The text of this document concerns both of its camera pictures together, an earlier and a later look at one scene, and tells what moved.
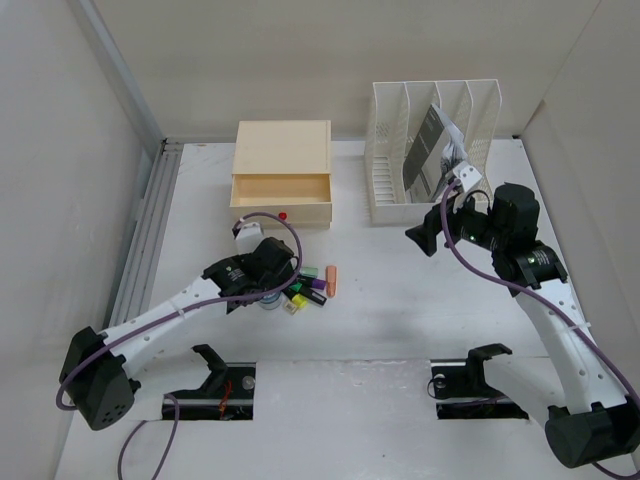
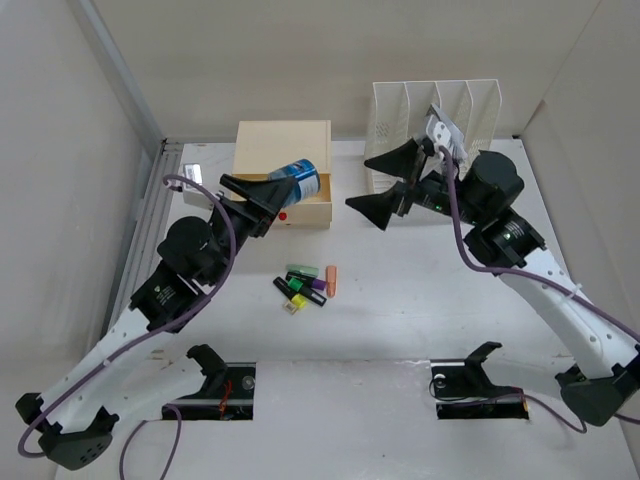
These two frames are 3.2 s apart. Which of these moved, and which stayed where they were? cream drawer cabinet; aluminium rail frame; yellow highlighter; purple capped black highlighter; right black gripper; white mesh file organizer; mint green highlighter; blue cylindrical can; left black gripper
Moved: blue cylindrical can; left black gripper; right black gripper
Stayed: cream drawer cabinet; mint green highlighter; yellow highlighter; aluminium rail frame; white mesh file organizer; purple capped black highlighter
